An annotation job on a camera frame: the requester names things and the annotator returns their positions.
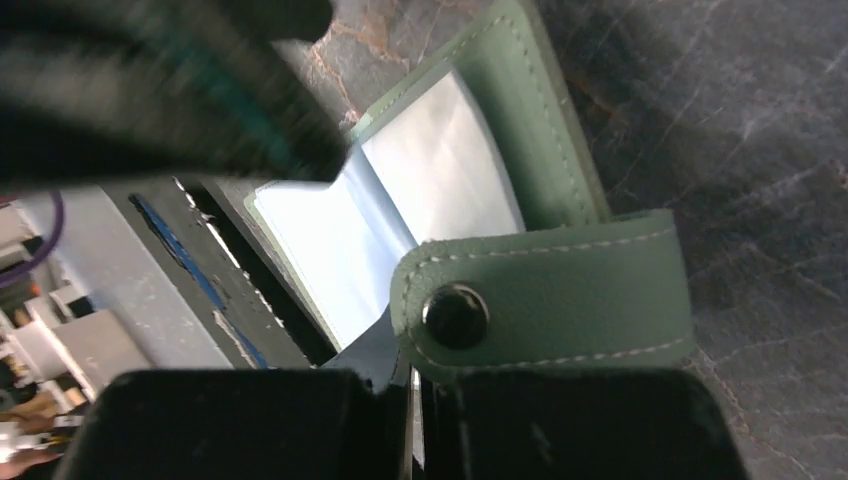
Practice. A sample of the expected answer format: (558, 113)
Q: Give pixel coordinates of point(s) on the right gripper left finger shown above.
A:
(241, 424)

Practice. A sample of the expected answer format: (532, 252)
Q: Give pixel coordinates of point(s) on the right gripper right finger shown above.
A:
(578, 424)

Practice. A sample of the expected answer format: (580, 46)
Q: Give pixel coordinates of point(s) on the green leather card holder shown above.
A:
(469, 228)

